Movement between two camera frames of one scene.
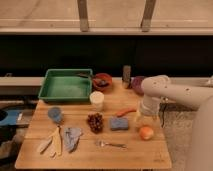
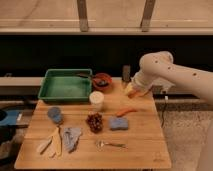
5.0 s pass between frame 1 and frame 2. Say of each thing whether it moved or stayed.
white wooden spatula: stayed
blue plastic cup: stayed
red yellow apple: moved
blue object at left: stayed
